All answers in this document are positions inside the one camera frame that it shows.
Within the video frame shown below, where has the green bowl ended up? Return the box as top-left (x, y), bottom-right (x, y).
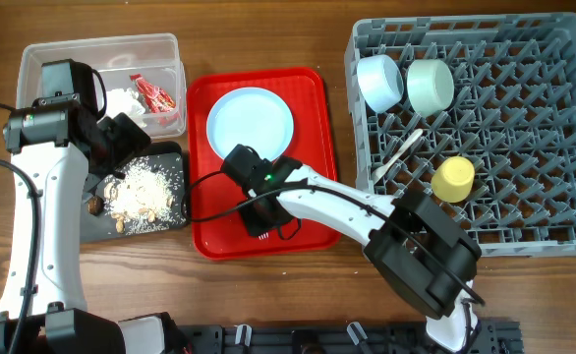
top-left (407, 59), bottom-right (454, 117)

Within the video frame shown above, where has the white plastic spoon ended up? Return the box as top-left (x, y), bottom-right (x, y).
top-left (371, 129), bottom-right (424, 184)

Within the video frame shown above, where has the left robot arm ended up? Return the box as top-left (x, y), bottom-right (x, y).
top-left (0, 59), bottom-right (170, 353)

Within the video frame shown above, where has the white tissue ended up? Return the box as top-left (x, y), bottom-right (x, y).
top-left (105, 88), bottom-right (145, 117)

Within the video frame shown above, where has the black plastic tray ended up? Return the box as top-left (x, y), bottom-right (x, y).
top-left (79, 141), bottom-right (191, 245)

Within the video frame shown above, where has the yellow plastic cup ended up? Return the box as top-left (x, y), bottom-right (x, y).
top-left (431, 156), bottom-right (475, 203)

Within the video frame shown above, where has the red snack wrapper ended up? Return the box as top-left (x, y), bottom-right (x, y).
top-left (130, 74), bottom-right (176, 113)

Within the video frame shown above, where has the red serving tray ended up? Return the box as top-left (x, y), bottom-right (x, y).
top-left (187, 67), bottom-right (340, 261)

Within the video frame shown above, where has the grey dishwasher rack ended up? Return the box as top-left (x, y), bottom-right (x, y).
top-left (344, 13), bottom-right (576, 257)

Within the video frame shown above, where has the light blue bowl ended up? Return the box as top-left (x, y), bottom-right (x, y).
top-left (357, 54), bottom-right (404, 113)

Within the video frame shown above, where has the clear plastic bin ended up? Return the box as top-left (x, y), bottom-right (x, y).
top-left (16, 33), bottom-right (187, 139)

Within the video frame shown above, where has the light blue plate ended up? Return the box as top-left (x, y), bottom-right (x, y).
top-left (205, 87), bottom-right (294, 160)

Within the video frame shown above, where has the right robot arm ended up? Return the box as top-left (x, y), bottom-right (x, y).
top-left (220, 145), bottom-right (484, 353)

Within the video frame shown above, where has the food scraps and rice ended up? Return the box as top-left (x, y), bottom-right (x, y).
top-left (86, 156), bottom-right (186, 236)

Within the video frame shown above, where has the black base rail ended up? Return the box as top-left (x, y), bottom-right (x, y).
top-left (179, 320), bottom-right (525, 354)

